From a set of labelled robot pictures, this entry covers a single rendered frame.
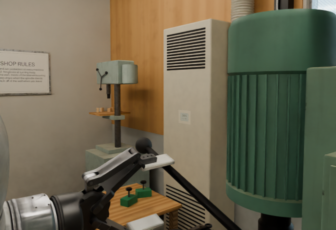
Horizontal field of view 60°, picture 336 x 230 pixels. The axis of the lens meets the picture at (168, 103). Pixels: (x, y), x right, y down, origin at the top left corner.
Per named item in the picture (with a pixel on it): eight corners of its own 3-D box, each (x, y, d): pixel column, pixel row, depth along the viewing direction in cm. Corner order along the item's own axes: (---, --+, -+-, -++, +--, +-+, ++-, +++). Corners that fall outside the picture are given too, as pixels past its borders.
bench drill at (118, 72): (125, 204, 331) (123, 64, 320) (156, 225, 281) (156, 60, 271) (84, 216, 301) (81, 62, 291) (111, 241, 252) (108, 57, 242)
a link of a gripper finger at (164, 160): (134, 163, 53) (134, 160, 52) (165, 156, 57) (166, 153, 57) (142, 172, 50) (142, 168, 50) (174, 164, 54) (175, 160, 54)
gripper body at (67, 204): (57, 260, 43) (114, 240, 49) (59, 213, 41) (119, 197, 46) (44, 228, 49) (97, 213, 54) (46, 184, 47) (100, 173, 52)
